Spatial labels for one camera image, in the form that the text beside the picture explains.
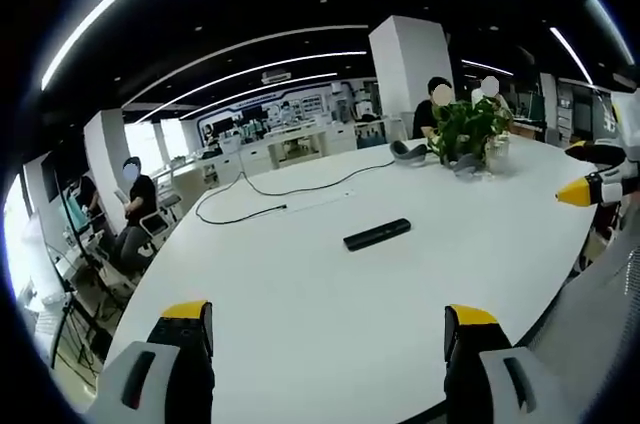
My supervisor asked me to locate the white pillar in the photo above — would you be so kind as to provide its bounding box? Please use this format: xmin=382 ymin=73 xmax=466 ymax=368
xmin=368 ymin=15 xmax=454 ymax=141
xmin=83 ymin=109 xmax=132 ymax=238

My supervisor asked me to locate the white counter desk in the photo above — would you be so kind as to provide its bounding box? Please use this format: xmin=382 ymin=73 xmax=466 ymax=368
xmin=238 ymin=121 xmax=359 ymax=173

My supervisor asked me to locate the grey mesh chair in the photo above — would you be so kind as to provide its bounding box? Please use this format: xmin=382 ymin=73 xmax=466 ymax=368
xmin=514 ymin=223 xmax=640 ymax=424

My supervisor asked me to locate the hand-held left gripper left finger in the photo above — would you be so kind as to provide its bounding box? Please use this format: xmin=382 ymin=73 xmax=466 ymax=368
xmin=83 ymin=300 xmax=217 ymax=424

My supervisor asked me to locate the table power strip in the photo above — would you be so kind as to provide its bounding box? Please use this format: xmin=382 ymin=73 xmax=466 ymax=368
xmin=285 ymin=188 xmax=357 ymax=214

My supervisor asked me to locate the grey headset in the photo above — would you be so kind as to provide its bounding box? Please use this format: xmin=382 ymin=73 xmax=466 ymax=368
xmin=389 ymin=139 xmax=430 ymax=167
xmin=452 ymin=152 xmax=487 ymax=181

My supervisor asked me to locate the green potted plant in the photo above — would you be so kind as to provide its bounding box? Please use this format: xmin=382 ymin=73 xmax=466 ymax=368
xmin=423 ymin=96 xmax=516 ymax=173

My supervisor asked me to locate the black remote control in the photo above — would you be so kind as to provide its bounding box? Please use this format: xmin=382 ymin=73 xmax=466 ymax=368
xmin=342 ymin=217 xmax=413 ymax=253

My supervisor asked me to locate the black cable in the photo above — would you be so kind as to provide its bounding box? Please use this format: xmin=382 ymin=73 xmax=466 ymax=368
xmin=194 ymin=157 xmax=397 ymax=224

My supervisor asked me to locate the white office chair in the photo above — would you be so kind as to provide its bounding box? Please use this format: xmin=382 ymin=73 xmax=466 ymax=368
xmin=134 ymin=203 xmax=176 ymax=258

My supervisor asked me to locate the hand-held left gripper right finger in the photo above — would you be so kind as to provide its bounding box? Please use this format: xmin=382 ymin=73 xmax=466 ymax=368
xmin=443 ymin=303 xmax=581 ymax=424

